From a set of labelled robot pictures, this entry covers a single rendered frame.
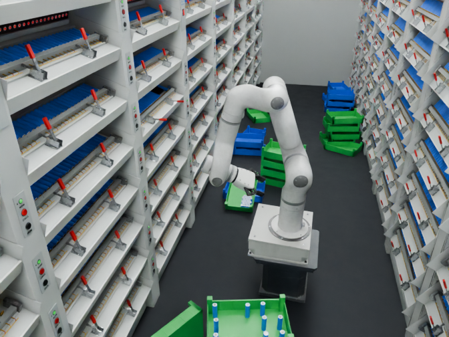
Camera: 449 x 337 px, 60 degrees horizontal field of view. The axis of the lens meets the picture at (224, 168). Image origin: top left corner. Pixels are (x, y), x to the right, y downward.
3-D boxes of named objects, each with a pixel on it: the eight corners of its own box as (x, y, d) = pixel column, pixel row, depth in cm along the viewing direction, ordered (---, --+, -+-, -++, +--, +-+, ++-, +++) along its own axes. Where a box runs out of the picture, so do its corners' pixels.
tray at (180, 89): (182, 101, 223) (186, 87, 219) (140, 146, 171) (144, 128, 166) (150, 89, 224) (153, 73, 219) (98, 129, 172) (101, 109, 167)
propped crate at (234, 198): (252, 212, 282) (252, 206, 275) (225, 209, 285) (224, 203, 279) (258, 178, 299) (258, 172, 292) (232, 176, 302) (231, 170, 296)
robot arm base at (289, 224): (308, 218, 209) (313, 189, 199) (307, 241, 193) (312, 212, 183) (272, 212, 212) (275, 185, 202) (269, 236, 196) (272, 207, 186)
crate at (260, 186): (264, 189, 310) (265, 180, 306) (261, 202, 293) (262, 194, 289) (228, 185, 316) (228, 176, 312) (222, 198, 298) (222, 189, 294)
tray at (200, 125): (212, 122, 303) (217, 106, 295) (190, 156, 250) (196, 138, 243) (188, 112, 303) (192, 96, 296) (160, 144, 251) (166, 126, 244)
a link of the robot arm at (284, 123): (288, 186, 183) (285, 168, 197) (314, 180, 180) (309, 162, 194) (258, 90, 158) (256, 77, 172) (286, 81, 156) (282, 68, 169)
